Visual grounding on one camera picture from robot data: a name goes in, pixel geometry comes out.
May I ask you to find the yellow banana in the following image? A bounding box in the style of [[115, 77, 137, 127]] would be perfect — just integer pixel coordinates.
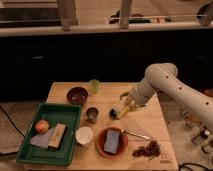
[[118, 105, 130, 119]]

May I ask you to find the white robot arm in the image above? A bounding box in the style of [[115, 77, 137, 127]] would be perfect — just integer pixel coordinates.
[[124, 63, 213, 131]]

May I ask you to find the metal cup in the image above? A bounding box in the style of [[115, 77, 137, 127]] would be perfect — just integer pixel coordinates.
[[86, 107, 99, 124]]

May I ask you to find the green plastic cup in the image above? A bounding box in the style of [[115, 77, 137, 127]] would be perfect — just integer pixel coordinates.
[[89, 79, 100, 95]]

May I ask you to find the white paper cup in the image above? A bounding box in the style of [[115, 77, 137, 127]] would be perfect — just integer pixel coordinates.
[[76, 126, 94, 146]]

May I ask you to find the green chili pepper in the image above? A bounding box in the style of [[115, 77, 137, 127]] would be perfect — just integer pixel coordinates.
[[119, 92, 129, 100]]

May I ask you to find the black dish brush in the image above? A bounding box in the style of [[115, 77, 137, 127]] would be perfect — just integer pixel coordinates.
[[109, 104, 147, 120]]

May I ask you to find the metal spoon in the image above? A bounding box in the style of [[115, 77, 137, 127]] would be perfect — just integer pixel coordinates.
[[121, 129, 150, 140]]

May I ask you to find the orange plate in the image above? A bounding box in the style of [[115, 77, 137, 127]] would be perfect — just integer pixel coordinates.
[[95, 127, 128, 159]]

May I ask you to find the blue sponge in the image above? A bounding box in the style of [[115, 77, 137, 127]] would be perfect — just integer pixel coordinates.
[[104, 130, 120, 154]]

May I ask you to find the bunch of dark grapes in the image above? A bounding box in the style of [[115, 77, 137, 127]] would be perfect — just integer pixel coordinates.
[[132, 141, 161, 159]]

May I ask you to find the dark red bowl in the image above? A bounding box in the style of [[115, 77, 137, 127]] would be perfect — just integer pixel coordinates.
[[66, 87, 88, 106]]

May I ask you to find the green plastic tray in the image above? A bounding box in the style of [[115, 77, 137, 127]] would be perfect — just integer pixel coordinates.
[[16, 103, 81, 166]]

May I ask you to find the wooden block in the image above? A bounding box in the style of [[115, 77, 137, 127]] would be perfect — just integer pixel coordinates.
[[48, 123, 66, 148]]

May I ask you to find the red apple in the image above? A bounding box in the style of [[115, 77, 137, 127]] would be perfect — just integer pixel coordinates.
[[34, 120, 49, 134]]

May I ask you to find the grey cloth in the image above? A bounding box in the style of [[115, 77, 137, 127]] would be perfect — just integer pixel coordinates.
[[30, 128, 54, 148]]

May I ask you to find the black cable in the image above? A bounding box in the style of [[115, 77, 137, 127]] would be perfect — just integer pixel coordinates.
[[0, 104, 27, 139]]

